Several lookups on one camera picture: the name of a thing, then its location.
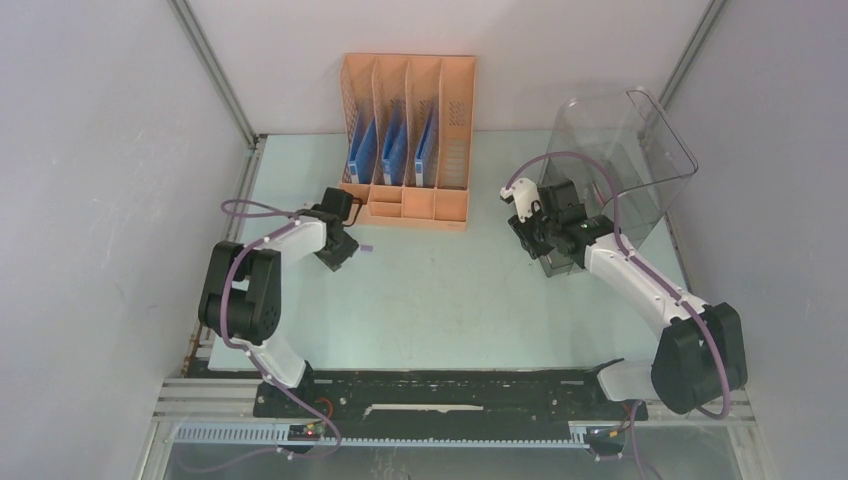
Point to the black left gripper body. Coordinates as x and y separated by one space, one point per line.
336 253

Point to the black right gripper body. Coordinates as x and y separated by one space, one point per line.
536 233

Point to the blue folder top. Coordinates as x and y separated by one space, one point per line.
363 149

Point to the blue folder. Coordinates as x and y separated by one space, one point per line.
394 150
363 149
426 156

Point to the blue folder bottom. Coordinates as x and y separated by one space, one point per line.
426 156

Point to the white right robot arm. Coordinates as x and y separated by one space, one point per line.
700 355

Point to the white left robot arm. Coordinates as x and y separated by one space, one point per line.
241 300

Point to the clear open cabinet drawer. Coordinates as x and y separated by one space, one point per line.
554 262

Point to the orange plastic file organizer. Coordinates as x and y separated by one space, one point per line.
370 82

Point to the clear plastic drawer cabinet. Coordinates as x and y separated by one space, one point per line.
629 134

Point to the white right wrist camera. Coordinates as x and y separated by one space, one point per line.
523 194

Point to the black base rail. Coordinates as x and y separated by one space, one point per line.
452 404

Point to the grey cable duct strip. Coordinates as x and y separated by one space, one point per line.
284 435

